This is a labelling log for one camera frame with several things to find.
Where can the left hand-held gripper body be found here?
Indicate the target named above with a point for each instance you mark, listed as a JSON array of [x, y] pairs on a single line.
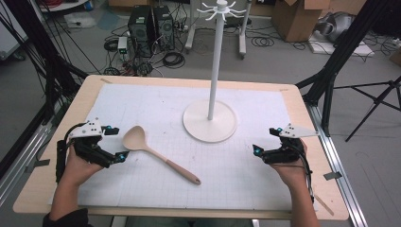
[[86, 130]]

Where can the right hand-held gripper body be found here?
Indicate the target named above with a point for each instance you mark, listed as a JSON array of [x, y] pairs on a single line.
[[285, 151]]

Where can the wooden spoon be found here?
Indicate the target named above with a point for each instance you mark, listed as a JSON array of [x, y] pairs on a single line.
[[135, 139]]

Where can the white hook rack stand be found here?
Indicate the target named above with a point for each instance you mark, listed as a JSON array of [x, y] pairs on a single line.
[[209, 126]]

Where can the person's right hand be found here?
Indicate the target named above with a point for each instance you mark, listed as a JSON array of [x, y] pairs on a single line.
[[291, 173]]

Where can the person's left hand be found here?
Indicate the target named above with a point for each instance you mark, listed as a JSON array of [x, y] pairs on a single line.
[[77, 168]]

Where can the grey tape piece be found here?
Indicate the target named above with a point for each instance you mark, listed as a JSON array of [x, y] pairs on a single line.
[[39, 164], [333, 176]]

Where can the white gridded mat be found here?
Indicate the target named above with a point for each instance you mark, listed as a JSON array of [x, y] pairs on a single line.
[[164, 104]]

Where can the dark sleeve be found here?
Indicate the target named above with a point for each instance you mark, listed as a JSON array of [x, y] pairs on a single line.
[[67, 220]]

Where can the small white device box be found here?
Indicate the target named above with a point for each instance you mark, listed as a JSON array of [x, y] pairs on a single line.
[[122, 44]]

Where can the white stand legs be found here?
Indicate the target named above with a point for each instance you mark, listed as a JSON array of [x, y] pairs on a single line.
[[242, 41]]

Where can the black tripod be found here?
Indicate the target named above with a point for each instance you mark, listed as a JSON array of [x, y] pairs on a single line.
[[376, 101]]

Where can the black computer tower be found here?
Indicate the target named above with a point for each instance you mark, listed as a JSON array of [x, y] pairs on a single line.
[[164, 26], [141, 30]]

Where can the white flat board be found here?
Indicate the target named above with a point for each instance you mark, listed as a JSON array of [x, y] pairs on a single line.
[[346, 48]]

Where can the cardboard box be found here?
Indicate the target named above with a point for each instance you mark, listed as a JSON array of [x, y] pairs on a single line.
[[296, 19]]

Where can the grey appliance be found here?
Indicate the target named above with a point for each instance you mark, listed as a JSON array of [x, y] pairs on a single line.
[[335, 25]]

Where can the aluminium rail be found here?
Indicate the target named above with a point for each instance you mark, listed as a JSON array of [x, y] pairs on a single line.
[[22, 164], [342, 176]]

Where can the black metal frame stand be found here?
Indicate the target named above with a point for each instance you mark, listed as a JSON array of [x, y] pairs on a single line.
[[340, 53], [47, 63]]

